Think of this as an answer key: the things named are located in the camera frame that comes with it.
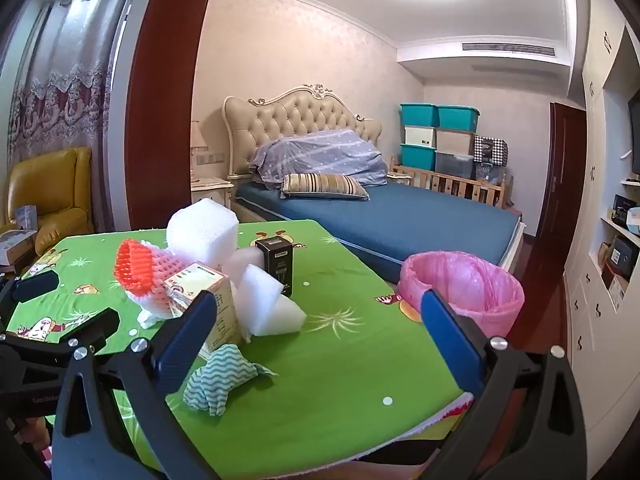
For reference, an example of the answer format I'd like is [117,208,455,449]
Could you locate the wooden crib rail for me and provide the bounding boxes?
[387,158,512,209]

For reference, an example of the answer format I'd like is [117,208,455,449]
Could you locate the teal storage bin top left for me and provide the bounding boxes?
[400,103,439,128]

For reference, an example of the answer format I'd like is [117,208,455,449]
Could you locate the yellow leather armchair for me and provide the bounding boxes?
[2,146,94,256]

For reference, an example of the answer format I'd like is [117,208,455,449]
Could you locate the striped brown pillow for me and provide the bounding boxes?
[280,174,369,200]

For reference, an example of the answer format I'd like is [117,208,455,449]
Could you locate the lace patterned curtain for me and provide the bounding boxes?
[8,0,131,231]

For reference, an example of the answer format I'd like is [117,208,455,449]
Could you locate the pink foam fruit net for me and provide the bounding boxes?
[114,238,189,320]

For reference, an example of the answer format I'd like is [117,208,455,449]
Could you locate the grey clear storage bin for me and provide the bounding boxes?
[435,152,474,179]

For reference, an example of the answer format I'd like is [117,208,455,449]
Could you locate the dark red room door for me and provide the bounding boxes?
[534,102,588,246]

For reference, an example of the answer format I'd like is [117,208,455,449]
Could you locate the teal storage bin lower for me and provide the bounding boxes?
[400,143,436,171]

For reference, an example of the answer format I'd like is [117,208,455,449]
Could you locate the beige tufted headboard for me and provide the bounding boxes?
[221,84,383,181]

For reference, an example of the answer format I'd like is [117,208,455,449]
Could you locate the yellow printed carton box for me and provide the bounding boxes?
[164,263,242,360]

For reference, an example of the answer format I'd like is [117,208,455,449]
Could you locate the beige storage bin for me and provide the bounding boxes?
[435,129,475,155]

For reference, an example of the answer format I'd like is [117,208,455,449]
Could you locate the box on armchair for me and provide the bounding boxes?
[0,205,38,266]

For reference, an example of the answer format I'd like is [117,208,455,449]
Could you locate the small black safe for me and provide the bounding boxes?
[608,236,639,281]

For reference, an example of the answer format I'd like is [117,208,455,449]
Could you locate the cream nightstand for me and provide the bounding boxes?
[191,177,234,208]

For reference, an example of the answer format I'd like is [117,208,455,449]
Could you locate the bedside table lamp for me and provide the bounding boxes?
[190,120,208,181]

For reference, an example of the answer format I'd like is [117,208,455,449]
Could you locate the white foam sheet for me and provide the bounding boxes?
[221,247,307,341]

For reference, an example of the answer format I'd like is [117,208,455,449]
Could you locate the dark red door frame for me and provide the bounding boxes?
[124,0,208,230]

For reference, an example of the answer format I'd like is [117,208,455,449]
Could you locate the houndstooth bag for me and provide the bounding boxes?
[473,136,509,167]

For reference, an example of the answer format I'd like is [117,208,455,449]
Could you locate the white built-in wardrobe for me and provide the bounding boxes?
[565,0,639,478]

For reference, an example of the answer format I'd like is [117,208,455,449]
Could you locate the blue mattress bed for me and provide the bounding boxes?
[235,182,524,283]

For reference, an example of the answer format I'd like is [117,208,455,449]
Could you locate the black small carton box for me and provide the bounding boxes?
[255,235,294,297]

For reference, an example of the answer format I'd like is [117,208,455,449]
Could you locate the teal storage bin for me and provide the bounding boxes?
[438,105,480,133]
[400,143,436,171]
[400,103,439,128]

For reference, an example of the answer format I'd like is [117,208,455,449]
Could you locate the teal wavy cloth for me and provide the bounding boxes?
[183,344,277,417]

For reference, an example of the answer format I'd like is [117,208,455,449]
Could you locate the ceiling air vent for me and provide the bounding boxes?
[461,41,555,58]

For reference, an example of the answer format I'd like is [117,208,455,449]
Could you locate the teal storage bin top right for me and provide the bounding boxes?
[438,105,480,133]

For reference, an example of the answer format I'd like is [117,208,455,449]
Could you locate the lavender striped duvet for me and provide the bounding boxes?
[248,129,387,188]

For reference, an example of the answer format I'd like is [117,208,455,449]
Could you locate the black television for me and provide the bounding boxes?
[628,91,640,174]

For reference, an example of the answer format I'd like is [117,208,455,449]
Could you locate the white storage bin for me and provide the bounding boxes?
[405,126,436,148]

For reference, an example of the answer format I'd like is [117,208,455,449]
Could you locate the pink lined trash bin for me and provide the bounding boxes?
[397,252,525,337]

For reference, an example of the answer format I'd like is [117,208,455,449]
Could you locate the large white foam block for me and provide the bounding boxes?
[166,198,239,268]

